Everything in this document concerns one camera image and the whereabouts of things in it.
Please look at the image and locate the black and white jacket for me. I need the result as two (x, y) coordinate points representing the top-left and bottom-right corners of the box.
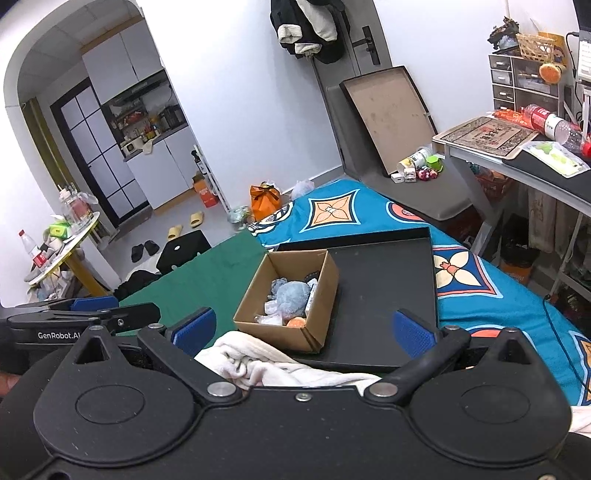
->
(270, 0), (352, 65)

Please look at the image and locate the black framed brown tray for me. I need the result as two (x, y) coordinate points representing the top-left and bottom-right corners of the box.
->
(339, 66), (438, 178)

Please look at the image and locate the beige lace cloth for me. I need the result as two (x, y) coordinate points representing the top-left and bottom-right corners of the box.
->
(526, 187), (583, 252)

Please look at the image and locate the glass jar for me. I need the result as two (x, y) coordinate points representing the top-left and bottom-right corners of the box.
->
(58, 185), (100, 227)

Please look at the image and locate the grey desk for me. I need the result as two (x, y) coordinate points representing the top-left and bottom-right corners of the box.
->
(431, 115), (591, 296)

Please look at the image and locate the small red label bottle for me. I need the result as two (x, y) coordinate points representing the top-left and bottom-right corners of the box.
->
(18, 229), (47, 269)

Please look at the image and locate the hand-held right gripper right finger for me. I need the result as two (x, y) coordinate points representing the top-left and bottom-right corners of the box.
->
(364, 310), (539, 408)

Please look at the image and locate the green snack packet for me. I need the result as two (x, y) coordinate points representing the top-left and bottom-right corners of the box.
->
(519, 140), (591, 178)

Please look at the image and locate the grey drawer organizer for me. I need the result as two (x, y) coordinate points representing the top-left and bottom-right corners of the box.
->
(488, 53), (561, 116)

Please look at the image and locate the black door handle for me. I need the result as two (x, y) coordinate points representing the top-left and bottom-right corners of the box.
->
(361, 25), (382, 65)

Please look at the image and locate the black framed glass door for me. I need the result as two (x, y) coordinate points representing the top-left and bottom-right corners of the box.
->
(50, 78), (151, 227)

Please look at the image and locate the white wire rack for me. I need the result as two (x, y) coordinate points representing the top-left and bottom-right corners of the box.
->
(191, 144), (232, 215)

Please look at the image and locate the black stool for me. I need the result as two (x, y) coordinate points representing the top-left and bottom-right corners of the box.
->
(156, 231), (213, 274)

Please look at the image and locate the dark figurine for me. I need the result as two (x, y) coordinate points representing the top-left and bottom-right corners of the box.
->
(487, 16), (522, 51)

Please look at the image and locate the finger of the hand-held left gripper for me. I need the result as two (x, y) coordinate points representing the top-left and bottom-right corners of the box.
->
(16, 296), (120, 317)
(0, 302), (161, 352)

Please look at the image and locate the orange crate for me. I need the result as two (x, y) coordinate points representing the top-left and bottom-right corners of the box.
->
(473, 168), (515, 204)

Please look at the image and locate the green mat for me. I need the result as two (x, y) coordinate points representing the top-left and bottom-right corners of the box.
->
(115, 229), (271, 337)

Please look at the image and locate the grey door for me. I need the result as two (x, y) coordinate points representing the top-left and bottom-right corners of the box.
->
(309, 0), (393, 93)

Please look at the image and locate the row of kitchen jars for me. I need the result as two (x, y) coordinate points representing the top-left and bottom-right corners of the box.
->
(111, 104), (188, 139)

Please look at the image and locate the wicker basket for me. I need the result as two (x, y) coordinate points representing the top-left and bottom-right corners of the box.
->
(515, 32), (566, 63)

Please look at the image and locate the large red label bottle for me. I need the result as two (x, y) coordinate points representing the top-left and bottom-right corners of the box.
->
(523, 104), (585, 151)

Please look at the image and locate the brown patterned mat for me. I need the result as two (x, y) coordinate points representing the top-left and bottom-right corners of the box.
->
(433, 116), (540, 160)

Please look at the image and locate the orange hanging plush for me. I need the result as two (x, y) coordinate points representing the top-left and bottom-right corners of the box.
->
(538, 61), (565, 85)

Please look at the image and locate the clear plastic bag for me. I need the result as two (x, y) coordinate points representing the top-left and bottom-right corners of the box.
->
(228, 205), (254, 230)

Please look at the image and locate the orange bag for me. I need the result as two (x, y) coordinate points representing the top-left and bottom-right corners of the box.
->
(249, 182), (283, 222)

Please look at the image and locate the white printed tub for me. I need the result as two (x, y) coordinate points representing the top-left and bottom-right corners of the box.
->
(398, 147), (435, 174)

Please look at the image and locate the black desk mat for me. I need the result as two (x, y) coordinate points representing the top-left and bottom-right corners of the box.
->
(502, 148), (591, 204)

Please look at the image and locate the red snack packet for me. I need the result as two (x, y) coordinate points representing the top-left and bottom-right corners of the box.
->
(492, 107), (532, 132)

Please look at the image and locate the brown cardboard box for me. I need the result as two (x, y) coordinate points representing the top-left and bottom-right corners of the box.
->
(233, 249), (340, 355)

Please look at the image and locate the orange carton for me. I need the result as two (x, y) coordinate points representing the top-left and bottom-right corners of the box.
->
(191, 172), (220, 208)

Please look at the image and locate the blue fuzzy plush toy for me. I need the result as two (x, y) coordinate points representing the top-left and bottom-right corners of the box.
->
(276, 281), (312, 319)

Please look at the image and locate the yellow round table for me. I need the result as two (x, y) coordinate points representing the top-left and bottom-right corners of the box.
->
(23, 212), (109, 298)

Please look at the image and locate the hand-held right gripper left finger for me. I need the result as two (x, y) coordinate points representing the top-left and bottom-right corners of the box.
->
(74, 307), (243, 408)

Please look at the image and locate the white kitchen cabinet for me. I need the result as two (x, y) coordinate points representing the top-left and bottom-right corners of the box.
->
(82, 18), (204, 210)

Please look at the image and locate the black bin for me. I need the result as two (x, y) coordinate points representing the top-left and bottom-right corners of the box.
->
(501, 215), (541, 268)

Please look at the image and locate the black cloth heap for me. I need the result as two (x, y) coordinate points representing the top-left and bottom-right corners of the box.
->
(113, 270), (160, 301)

